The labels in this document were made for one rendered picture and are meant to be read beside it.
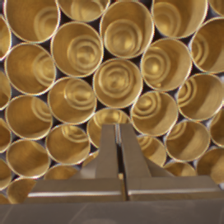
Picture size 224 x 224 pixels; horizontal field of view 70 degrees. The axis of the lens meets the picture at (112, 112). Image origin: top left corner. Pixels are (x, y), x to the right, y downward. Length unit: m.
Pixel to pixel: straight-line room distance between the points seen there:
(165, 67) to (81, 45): 0.15
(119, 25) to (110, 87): 0.11
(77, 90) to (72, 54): 0.06
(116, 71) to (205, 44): 0.16
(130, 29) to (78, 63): 0.11
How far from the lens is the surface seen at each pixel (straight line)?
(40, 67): 0.33
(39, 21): 0.33
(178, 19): 0.33
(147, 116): 0.32
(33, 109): 0.34
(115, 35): 0.30
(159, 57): 0.31
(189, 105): 0.34
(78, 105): 0.31
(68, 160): 0.29
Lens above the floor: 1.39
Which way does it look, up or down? 77 degrees down
